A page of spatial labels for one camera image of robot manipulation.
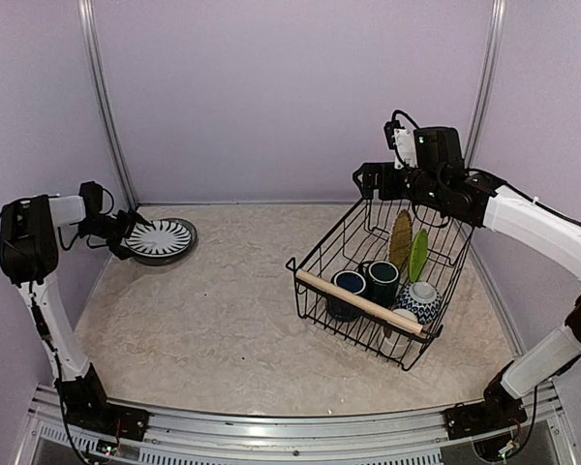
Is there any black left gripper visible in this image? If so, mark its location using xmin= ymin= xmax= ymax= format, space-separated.
xmin=79 ymin=207 xmax=147 ymax=260

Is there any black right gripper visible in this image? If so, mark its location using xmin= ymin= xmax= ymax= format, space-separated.
xmin=354 ymin=160 xmax=446 ymax=206

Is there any black white striped plate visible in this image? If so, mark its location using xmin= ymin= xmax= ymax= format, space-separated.
xmin=123 ymin=219 xmax=196 ymax=259

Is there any grey reindeer plate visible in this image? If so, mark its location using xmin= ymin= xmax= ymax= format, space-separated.
xmin=126 ymin=218 xmax=198 ymax=266

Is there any yellow woven pattern plate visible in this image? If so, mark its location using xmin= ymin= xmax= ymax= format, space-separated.
xmin=388 ymin=209 xmax=413 ymax=269

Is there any green leaf shaped plate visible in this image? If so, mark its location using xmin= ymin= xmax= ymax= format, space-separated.
xmin=408 ymin=229 xmax=428 ymax=283

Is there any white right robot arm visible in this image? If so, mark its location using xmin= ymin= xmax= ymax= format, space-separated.
xmin=352 ymin=163 xmax=581 ymax=430

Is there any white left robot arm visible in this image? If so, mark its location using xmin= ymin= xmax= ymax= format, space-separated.
xmin=0 ymin=194 xmax=151 ymax=388

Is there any dark green mug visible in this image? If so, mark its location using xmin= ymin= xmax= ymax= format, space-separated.
xmin=358 ymin=261 xmax=400 ymax=308

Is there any blue white patterned bowl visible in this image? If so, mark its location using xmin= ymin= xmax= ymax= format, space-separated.
xmin=396 ymin=281 xmax=442 ymax=325

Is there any dark blue mug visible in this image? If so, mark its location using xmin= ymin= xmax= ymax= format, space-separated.
xmin=326 ymin=269 xmax=366 ymax=323

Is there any white cup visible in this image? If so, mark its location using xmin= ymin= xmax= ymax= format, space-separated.
xmin=376 ymin=325 xmax=413 ymax=361

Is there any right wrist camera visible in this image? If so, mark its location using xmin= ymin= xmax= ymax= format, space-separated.
xmin=383 ymin=109 xmax=464 ymax=174

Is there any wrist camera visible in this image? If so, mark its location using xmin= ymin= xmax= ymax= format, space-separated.
xmin=78 ymin=181 xmax=105 ymax=216
xmin=383 ymin=109 xmax=464 ymax=174

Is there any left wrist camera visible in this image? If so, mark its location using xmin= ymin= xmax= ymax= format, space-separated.
xmin=78 ymin=181 xmax=105 ymax=216

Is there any black wire dish rack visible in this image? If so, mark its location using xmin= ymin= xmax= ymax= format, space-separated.
xmin=286 ymin=200 xmax=474 ymax=371

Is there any wooden rack handle near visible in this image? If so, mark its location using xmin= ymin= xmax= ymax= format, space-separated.
xmin=295 ymin=269 xmax=423 ymax=335

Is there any right aluminium corner post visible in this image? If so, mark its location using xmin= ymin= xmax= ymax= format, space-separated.
xmin=465 ymin=0 xmax=507 ymax=167

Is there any aluminium corner post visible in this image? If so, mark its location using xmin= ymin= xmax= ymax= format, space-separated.
xmin=465 ymin=0 xmax=507 ymax=167
xmin=77 ymin=0 xmax=139 ymax=209

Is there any left aluminium corner post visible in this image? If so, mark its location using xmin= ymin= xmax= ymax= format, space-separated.
xmin=77 ymin=0 xmax=139 ymax=209

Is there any aluminium front rail frame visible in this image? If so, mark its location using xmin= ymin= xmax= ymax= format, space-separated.
xmin=9 ymin=382 xmax=580 ymax=465

